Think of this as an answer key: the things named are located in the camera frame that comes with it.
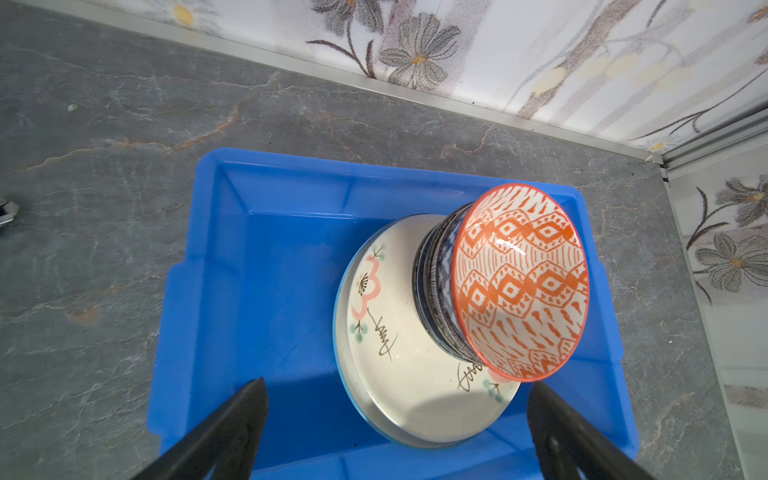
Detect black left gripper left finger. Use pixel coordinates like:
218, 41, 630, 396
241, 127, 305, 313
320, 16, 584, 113
135, 378, 269, 479

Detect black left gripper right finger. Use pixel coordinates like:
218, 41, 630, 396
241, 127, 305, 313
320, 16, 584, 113
526, 382, 653, 480

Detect cream floral plate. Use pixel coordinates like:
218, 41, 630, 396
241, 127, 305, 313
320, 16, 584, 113
344, 214, 520, 449

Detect orange patterned bowl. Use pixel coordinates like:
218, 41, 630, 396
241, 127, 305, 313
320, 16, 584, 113
451, 183, 590, 382

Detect watermelon pattern white plate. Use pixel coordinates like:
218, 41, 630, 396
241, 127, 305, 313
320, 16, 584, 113
333, 250, 431, 448

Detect red bowl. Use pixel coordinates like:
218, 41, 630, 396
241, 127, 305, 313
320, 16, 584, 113
412, 202, 483, 365

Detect blue plastic bin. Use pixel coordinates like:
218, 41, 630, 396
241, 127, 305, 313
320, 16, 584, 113
146, 147, 641, 480

